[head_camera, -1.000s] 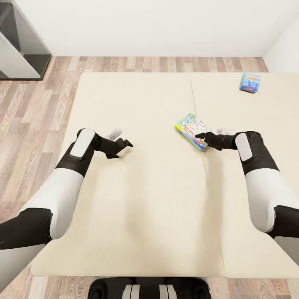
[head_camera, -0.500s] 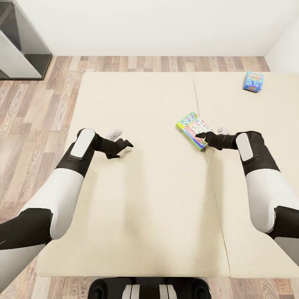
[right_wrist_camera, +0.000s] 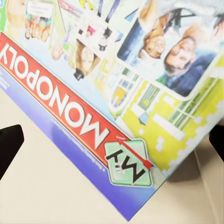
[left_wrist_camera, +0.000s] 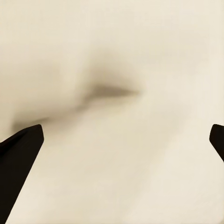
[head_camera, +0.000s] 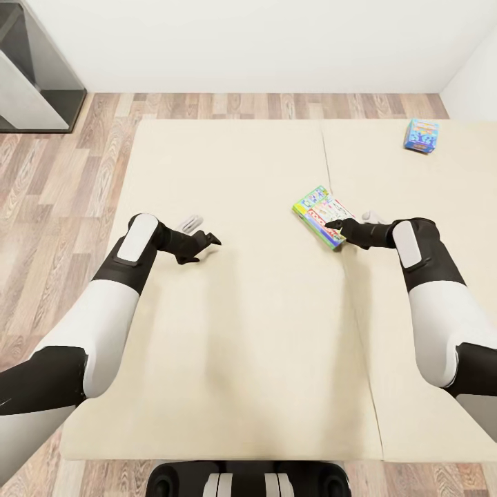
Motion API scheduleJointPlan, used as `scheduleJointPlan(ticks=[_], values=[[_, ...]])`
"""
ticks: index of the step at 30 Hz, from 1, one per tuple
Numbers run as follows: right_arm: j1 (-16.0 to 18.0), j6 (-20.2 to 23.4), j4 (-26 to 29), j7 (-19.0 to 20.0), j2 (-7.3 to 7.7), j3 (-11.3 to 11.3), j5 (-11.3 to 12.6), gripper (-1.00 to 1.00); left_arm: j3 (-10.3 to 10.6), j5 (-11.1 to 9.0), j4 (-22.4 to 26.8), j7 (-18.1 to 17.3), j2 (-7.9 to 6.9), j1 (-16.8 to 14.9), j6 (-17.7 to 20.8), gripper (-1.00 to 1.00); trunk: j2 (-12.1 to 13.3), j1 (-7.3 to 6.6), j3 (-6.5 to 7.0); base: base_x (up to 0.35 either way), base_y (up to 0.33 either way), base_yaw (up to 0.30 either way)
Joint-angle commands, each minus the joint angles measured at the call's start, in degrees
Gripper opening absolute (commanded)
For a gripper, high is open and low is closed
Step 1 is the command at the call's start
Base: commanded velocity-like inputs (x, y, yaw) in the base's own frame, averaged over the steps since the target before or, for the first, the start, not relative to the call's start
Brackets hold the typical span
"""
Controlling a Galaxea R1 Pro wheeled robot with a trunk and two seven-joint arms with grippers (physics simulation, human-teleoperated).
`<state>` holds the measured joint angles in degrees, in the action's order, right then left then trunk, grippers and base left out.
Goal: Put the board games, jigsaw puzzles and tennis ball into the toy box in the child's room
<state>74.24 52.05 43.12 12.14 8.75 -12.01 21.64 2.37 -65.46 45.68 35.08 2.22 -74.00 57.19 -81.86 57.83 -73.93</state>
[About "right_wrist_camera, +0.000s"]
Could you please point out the bed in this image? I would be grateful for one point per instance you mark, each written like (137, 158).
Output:
(41, 186)

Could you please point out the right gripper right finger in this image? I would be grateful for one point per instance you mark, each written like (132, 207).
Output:
(217, 139)

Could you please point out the board game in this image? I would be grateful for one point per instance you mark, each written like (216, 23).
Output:
(125, 89)

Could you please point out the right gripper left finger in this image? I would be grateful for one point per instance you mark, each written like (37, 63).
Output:
(11, 140)

